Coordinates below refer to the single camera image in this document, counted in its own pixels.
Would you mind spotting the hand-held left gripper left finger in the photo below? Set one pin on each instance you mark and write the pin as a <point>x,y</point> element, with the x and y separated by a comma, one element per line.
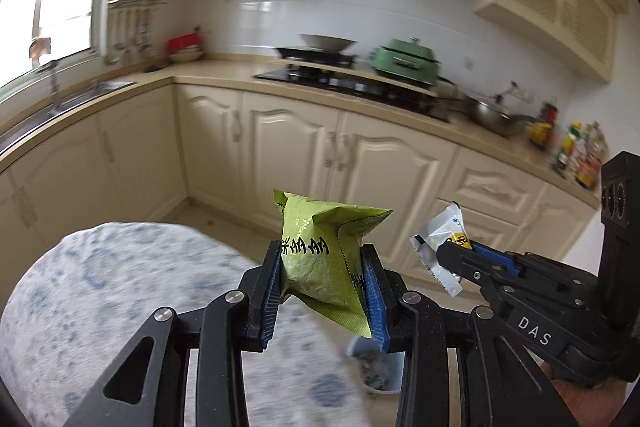
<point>270,297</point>

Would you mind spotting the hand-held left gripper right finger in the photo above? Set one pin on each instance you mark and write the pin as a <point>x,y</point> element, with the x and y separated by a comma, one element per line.
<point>375,302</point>

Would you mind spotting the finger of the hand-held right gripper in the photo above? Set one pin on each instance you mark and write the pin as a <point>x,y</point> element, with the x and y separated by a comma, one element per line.
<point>465,264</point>
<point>492,254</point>

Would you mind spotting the white sachet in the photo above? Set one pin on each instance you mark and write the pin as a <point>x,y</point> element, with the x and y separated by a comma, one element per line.
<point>440,227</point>

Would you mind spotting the blue plastic bin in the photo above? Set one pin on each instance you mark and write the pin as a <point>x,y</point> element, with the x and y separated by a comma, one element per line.
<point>356,357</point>

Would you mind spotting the green snack packet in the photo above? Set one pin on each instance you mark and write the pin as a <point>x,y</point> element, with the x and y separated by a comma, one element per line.
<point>320,257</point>

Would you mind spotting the person's right hand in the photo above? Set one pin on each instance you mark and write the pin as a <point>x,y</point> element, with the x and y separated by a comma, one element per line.
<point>585,407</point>

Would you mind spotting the heap of mixed food wrappers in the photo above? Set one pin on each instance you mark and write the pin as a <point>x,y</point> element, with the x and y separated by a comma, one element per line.
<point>377,369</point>

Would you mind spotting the row of condiment bottles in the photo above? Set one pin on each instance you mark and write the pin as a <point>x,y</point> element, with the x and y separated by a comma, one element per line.
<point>580,157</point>

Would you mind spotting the dark condiment container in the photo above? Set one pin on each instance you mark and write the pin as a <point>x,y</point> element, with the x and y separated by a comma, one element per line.
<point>542,132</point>

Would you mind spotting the cream lower kitchen cabinets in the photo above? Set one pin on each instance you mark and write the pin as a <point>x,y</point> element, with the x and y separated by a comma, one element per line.
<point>290,157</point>

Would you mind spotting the green electric cooker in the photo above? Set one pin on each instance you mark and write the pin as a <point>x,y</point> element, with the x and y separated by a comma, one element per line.
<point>405,59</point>

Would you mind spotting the black gas stove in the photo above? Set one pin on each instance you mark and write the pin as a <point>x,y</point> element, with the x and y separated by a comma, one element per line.
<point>300,78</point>

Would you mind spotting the shallow metal pan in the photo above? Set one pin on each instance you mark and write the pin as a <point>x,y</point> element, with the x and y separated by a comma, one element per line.
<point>327,42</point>

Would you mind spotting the red lidded container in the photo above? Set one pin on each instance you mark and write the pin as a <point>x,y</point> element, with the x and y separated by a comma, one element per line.
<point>185,42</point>

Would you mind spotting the stainless steel double sink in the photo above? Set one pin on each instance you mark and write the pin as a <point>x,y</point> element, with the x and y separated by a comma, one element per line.
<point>100,88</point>

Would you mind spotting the row of hanging steel utensils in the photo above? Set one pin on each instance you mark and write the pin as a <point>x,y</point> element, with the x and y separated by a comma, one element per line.
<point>117,42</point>

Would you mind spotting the steel kitchen faucet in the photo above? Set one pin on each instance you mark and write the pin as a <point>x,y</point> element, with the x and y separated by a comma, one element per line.
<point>54,87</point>

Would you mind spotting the brown rag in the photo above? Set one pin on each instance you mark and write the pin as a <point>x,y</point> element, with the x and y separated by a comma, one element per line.
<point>41,49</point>

